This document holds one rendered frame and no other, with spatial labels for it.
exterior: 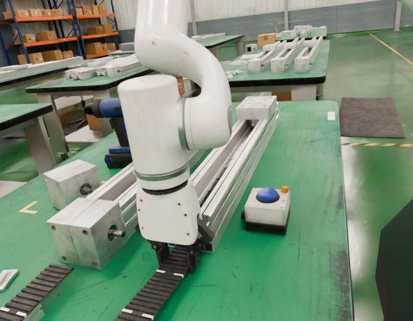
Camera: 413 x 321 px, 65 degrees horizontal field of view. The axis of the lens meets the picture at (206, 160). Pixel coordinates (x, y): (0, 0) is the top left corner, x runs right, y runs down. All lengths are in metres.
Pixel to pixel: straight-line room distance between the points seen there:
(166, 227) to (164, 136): 0.16
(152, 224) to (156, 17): 0.33
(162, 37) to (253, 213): 0.36
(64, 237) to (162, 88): 0.36
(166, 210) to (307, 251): 0.27
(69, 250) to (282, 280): 0.39
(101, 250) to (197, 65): 0.37
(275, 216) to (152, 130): 0.31
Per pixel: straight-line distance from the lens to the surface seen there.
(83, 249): 0.66
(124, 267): 0.66
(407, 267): 0.43
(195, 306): 0.55
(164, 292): 0.55
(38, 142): 2.51
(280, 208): 0.65
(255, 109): 1.09
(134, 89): 0.44
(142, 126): 0.45
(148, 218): 0.55
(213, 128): 0.44
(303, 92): 2.35
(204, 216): 0.59
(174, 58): 0.54
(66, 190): 0.85
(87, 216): 0.65
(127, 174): 0.82
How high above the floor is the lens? 1.18
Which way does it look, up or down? 23 degrees down
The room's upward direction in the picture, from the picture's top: 7 degrees counter-clockwise
